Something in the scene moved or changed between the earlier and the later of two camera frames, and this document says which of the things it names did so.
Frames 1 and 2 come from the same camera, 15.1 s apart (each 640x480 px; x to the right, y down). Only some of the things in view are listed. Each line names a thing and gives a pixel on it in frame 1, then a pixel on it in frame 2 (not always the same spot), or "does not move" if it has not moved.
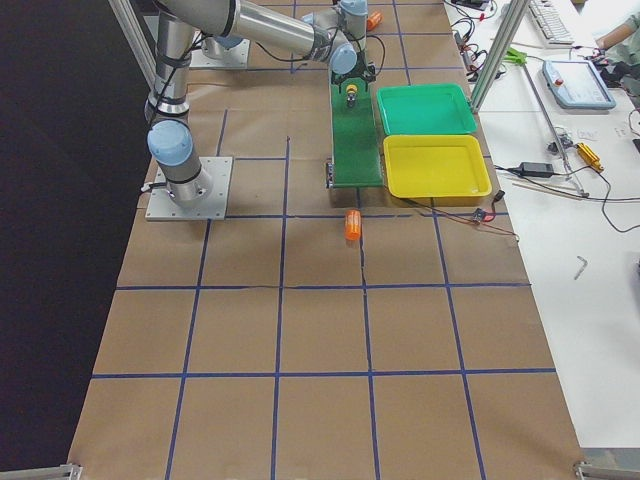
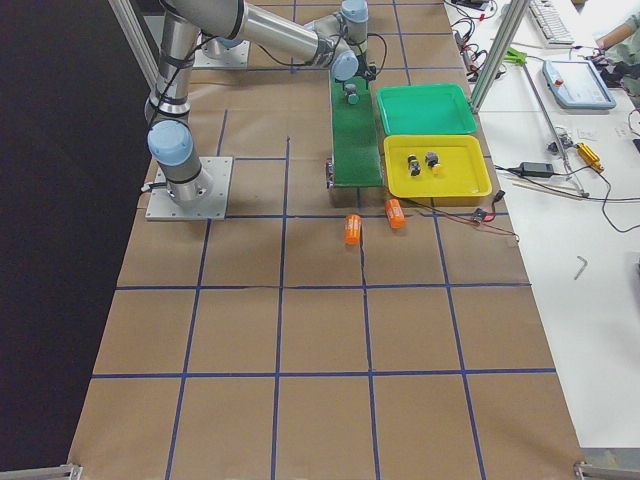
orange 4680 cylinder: x=374 y=20 -> x=395 y=213
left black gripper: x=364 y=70 does not move
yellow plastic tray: x=435 y=166 does not move
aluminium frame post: x=514 y=15 does not move
